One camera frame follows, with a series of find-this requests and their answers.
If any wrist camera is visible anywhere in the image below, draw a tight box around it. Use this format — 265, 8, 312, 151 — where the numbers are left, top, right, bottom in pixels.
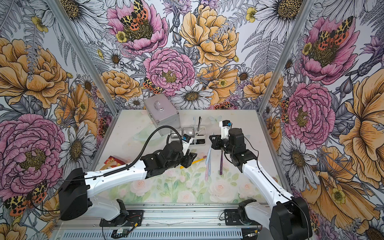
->
182, 134, 193, 155
219, 120, 232, 140

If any silver pink metal case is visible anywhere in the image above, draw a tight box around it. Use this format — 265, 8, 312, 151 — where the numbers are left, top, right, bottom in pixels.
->
144, 94, 181, 129

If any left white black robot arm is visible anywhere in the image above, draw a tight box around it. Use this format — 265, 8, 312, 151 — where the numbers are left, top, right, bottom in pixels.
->
59, 141, 197, 222

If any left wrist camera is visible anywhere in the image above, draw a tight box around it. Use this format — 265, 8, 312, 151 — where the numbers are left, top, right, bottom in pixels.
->
182, 134, 193, 155

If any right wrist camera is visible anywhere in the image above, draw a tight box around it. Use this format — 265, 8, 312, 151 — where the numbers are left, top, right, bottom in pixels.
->
219, 120, 232, 140

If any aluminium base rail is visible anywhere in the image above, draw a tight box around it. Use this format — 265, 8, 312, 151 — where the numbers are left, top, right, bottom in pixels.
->
51, 204, 273, 240

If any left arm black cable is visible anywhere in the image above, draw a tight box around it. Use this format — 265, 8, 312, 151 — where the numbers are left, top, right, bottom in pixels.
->
103, 125, 184, 178

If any black toothbrush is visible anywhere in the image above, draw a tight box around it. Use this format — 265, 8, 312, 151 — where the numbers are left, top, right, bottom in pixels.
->
197, 117, 202, 132

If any pale blue toothbrush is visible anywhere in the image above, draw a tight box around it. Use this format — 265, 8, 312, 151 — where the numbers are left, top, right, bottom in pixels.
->
207, 148, 212, 176

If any purple toothbrush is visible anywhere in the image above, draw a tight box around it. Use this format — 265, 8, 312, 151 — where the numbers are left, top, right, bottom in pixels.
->
219, 151, 224, 176

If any red white small box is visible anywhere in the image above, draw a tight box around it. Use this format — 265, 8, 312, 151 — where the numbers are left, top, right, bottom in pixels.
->
100, 156, 126, 171

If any cream toothbrush holder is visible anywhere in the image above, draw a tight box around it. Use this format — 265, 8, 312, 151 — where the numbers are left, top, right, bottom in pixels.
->
177, 126, 207, 146

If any yellow toothbrush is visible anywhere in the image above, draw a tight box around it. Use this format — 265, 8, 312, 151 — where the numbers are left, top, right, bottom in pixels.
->
180, 156, 207, 169

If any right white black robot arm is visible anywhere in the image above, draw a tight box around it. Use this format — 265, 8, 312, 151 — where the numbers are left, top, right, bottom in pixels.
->
209, 128, 313, 240

